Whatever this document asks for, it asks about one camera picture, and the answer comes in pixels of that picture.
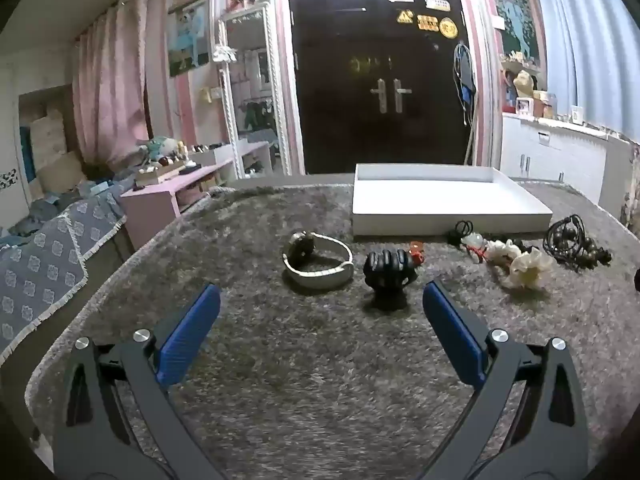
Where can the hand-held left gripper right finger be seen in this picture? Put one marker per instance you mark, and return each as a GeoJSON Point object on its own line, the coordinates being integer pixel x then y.
{"type": "Point", "coordinates": [452, 332]}

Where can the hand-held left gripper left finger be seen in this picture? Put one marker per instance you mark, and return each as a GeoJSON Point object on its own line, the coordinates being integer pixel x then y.
{"type": "Point", "coordinates": [187, 332]}

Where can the red knotted charm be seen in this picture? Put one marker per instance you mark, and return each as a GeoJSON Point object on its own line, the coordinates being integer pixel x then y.
{"type": "Point", "coordinates": [417, 251]}

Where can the pale jade pendant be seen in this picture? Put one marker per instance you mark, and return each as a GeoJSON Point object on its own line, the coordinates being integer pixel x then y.
{"type": "Point", "coordinates": [474, 243]}

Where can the white scrunchie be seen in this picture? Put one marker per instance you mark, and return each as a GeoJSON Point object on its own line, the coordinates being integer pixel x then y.
{"type": "Point", "coordinates": [502, 251]}

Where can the white shallow tray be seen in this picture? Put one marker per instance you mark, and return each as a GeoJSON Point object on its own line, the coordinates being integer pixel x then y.
{"type": "Point", "coordinates": [440, 195]}

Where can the white band wristwatch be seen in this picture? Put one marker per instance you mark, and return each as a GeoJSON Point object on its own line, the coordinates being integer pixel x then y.
{"type": "Point", "coordinates": [320, 278]}

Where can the grey shaggy rug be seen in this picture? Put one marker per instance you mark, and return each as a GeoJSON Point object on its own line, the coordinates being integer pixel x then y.
{"type": "Point", "coordinates": [300, 360]}

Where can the pink bench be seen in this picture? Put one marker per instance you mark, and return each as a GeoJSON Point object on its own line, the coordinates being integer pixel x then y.
{"type": "Point", "coordinates": [155, 205]}

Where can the blue patterned sofa cover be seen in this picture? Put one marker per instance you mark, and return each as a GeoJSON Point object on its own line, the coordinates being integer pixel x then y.
{"type": "Point", "coordinates": [45, 260]}

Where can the wooden tray of trinkets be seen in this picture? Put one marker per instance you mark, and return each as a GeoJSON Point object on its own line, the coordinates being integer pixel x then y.
{"type": "Point", "coordinates": [160, 174]}

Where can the pale plush toy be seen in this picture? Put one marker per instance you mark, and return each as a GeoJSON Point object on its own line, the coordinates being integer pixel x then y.
{"type": "Point", "coordinates": [162, 147]}

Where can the white cabinet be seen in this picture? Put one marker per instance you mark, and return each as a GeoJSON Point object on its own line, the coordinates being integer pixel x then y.
{"type": "Point", "coordinates": [550, 160]}

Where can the floral cloth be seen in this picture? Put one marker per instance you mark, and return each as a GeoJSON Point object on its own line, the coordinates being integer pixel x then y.
{"type": "Point", "coordinates": [632, 185]}

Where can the dark double door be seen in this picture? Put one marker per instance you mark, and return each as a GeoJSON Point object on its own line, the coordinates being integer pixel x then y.
{"type": "Point", "coordinates": [350, 110]}

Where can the tan storage box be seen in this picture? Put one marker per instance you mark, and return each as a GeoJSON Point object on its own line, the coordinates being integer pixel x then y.
{"type": "Point", "coordinates": [544, 105]}

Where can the hanging blue and black bags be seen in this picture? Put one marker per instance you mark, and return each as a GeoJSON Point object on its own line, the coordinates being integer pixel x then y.
{"type": "Point", "coordinates": [465, 85]}

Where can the white framed mirror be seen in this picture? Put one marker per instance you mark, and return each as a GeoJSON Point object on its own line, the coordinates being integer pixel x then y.
{"type": "Point", "coordinates": [250, 85]}

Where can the beige stuffed toy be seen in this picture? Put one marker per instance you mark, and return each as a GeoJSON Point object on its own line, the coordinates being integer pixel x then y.
{"type": "Point", "coordinates": [524, 83]}

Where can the pink curtain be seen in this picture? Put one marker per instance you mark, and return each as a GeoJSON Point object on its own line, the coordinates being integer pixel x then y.
{"type": "Point", "coordinates": [110, 85]}

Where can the white bow ornament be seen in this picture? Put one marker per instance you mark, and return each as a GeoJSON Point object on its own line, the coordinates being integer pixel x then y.
{"type": "Point", "coordinates": [224, 53]}

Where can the blue curtain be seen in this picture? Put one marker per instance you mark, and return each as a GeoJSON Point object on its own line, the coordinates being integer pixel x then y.
{"type": "Point", "coordinates": [590, 60]}

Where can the small photo frame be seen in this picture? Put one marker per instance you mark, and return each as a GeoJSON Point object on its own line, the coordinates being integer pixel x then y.
{"type": "Point", "coordinates": [524, 105]}

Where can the blue figure wall poster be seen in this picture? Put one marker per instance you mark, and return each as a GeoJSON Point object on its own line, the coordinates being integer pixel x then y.
{"type": "Point", "coordinates": [187, 40]}

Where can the green wall poster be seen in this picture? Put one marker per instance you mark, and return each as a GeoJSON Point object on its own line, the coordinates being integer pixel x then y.
{"type": "Point", "coordinates": [515, 20]}

